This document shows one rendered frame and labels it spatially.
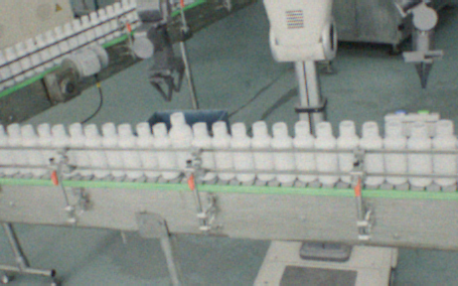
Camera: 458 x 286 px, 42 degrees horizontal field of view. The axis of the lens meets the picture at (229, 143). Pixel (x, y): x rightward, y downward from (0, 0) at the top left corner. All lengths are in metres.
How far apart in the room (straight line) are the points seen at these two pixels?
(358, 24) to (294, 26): 3.31
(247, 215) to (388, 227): 0.39
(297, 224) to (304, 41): 0.70
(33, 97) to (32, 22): 2.77
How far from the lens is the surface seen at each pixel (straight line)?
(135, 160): 1.81
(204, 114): 2.34
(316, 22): 2.08
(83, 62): 3.06
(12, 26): 5.71
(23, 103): 3.07
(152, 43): 1.53
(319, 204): 1.64
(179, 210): 1.81
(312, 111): 2.25
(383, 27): 5.30
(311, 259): 2.56
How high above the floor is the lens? 1.86
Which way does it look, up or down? 26 degrees down
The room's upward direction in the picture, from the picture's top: 11 degrees counter-clockwise
